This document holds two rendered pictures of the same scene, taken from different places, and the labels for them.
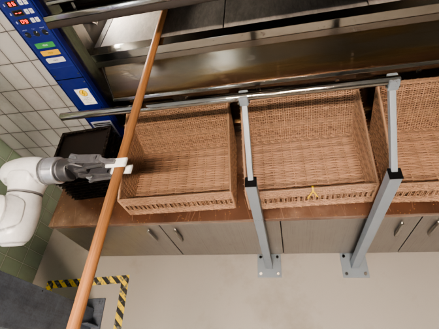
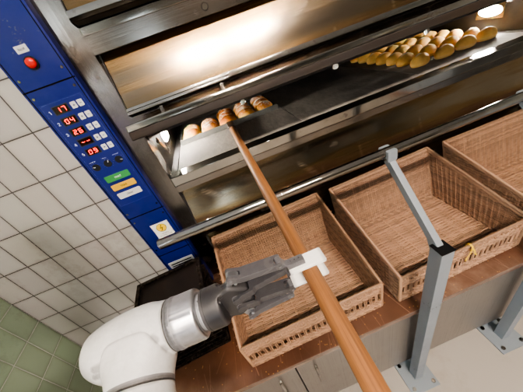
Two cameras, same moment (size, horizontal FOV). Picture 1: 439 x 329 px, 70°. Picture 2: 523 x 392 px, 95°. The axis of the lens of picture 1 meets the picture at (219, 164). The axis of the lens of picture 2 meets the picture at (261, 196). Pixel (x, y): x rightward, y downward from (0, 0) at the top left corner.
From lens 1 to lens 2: 70 cm
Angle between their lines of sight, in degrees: 24
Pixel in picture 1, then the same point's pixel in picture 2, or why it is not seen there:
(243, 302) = not seen: outside the picture
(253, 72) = (338, 157)
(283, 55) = (362, 134)
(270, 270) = (422, 379)
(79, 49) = (157, 175)
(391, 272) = not seen: outside the picture
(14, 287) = not seen: outside the picture
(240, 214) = (393, 311)
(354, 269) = (506, 340)
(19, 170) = (128, 337)
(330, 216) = (494, 274)
